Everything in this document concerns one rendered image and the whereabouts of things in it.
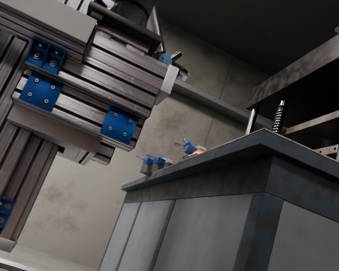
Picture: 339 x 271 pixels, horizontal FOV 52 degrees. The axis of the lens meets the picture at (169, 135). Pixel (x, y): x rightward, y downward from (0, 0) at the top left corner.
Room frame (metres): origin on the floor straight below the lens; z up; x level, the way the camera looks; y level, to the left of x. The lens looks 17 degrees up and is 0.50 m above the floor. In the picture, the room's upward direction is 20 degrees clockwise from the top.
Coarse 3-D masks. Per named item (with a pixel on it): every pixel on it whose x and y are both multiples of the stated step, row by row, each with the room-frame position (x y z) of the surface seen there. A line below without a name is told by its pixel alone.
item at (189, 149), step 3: (174, 144) 1.38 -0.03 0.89; (177, 144) 1.38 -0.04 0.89; (180, 147) 1.39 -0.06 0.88; (183, 147) 1.39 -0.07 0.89; (186, 147) 1.39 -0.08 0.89; (189, 147) 1.38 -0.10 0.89; (192, 147) 1.38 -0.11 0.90; (195, 147) 1.38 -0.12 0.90; (198, 147) 1.38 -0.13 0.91; (201, 147) 1.39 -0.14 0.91; (186, 150) 1.38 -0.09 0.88; (189, 150) 1.38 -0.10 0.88; (192, 150) 1.38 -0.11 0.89; (189, 153) 1.40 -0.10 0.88; (192, 153) 1.39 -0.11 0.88
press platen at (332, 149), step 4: (320, 148) 1.86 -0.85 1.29; (324, 148) 1.83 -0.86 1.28; (328, 148) 1.80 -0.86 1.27; (332, 148) 1.77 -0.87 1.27; (336, 148) 1.73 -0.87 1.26; (320, 152) 1.87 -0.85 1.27; (324, 152) 1.82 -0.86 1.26; (328, 152) 1.79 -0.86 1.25; (332, 152) 1.76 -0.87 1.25; (336, 152) 1.73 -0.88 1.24
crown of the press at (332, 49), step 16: (320, 48) 1.92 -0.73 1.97; (336, 48) 1.76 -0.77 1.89; (304, 64) 2.06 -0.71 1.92; (320, 64) 1.88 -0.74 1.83; (336, 64) 1.79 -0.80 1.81; (272, 80) 2.46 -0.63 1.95; (288, 80) 2.21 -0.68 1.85; (304, 80) 2.07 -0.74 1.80; (320, 80) 2.01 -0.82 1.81; (336, 80) 1.94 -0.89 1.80; (256, 96) 2.66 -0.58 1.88; (272, 96) 2.43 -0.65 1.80; (288, 96) 2.35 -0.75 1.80; (304, 96) 2.27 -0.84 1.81; (320, 96) 2.20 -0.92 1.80; (336, 96) 2.13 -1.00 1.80; (272, 112) 2.70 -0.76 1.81; (288, 112) 2.60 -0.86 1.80; (304, 112) 2.51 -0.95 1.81; (320, 112) 2.42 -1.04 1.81
